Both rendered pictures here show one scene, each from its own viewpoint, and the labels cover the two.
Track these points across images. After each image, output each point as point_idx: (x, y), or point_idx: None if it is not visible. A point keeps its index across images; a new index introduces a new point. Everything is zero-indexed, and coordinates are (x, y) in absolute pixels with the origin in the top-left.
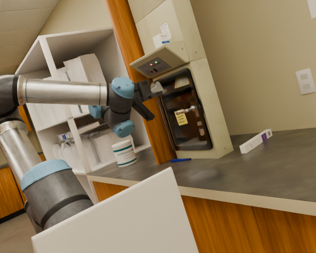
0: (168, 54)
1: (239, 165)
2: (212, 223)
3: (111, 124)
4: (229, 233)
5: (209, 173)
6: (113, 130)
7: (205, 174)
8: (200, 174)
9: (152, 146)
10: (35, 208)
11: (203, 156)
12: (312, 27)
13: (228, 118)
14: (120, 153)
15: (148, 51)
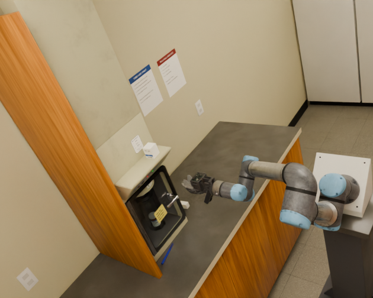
0: (165, 156)
1: (214, 203)
2: (244, 232)
3: (251, 193)
4: (251, 226)
5: (219, 215)
6: (252, 196)
7: (221, 217)
8: (219, 220)
9: (153, 263)
10: (349, 184)
11: (177, 232)
12: (145, 122)
13: None
14: None
15: (116, 173)
